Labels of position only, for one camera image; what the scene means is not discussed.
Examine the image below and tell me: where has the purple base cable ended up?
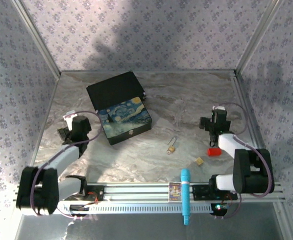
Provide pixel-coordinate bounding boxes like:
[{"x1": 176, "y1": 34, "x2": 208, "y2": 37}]
[
  {"x1": 56, "y1": 207, "x2": 92, "y2": 221},
  {"x1": 213, "y1": 191, "x2": 243, "y2": 221}
]

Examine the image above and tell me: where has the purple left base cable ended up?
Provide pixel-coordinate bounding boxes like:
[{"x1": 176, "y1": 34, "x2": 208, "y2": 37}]
[{"x1": 56, "y1": 207, "x2": 92, "y2": 221}]

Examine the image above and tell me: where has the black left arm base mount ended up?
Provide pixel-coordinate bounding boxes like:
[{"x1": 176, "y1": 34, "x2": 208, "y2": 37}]
[{"x1": 59, "y1": 183, "x2": 105, "y2": 201}]

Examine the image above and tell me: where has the cyan marker pen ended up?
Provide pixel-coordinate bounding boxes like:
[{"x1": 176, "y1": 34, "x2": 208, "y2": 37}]
[{"x1": 180, "y1": 168, "x2": 192, "y2": 226}]

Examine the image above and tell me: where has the white slotted cable duct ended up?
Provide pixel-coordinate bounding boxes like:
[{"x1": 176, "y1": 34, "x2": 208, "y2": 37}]
[{"x1": 57, "y1": 203, "x2": 215, "y2": 215}]

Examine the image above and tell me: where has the black left base connector block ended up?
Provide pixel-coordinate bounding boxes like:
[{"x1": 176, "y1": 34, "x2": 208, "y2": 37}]
[{"x1": 68, "y1": 204, "x2": 90, "y2": 217}]

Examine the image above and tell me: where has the black box lid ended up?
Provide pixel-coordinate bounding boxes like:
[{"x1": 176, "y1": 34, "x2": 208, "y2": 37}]
[{"x1": 86, "y1": 71, "x2": 148, "y2": 113}]

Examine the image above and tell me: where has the starry night painted box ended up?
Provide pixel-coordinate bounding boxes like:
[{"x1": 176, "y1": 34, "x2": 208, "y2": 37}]
[{"x1": 97, "y1": 96, "x2": 153, "y2": 146}]

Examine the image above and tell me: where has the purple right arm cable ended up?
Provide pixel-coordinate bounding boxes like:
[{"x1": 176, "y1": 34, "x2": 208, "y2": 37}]
[{"x1": 217, "y1": 101, "x2": 275, "y2": 199}]

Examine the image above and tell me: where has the aluminium mounting rail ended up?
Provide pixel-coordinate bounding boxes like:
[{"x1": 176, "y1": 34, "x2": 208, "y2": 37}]
[{"x1": 13, "y1": 181, "x2": 286, "y2": 203}]

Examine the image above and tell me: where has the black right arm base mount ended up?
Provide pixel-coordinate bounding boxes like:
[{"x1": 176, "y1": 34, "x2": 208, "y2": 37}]
[{"x1": 191, "y1": 184, "x2": 239, "y2": 201}]

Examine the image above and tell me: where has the red cylinder block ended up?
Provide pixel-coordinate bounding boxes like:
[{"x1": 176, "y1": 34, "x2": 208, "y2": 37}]
[{"x1": 207, "y1": 147, "x2": 223, "y2": 157}]

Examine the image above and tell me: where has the aluminium frame post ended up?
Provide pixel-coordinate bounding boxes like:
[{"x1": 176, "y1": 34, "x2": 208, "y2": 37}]
[
  {"x1": 10, "y1": 0, "x2": 62, "y2": 77},
  {"x1": 235, "y1": 0, "x2": 286, "y2": 75}
]

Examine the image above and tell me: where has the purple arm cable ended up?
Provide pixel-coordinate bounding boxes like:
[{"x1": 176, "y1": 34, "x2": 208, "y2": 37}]
[
  {"x1": 217, "y1": 101, "x2": 275, "y2": 199},
  {"x1": 30, "y1": 110, "x2": 104, "y2": 216}
]

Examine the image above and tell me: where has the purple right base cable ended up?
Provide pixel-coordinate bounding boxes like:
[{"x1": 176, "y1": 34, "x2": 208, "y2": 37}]
[{"x1": 213, "y1": 191, "x2": 243, "y2": 221}]

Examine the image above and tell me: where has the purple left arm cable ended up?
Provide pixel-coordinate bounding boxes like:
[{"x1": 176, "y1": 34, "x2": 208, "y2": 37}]
[{"x1": 30, "y1": 110, "x2": 104, "y2": 216}]

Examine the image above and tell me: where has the circuit board with green light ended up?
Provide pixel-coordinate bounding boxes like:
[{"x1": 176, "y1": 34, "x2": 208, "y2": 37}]
[{"x1": 210, "y1": 202, "x2": 229, "y2": 219}]

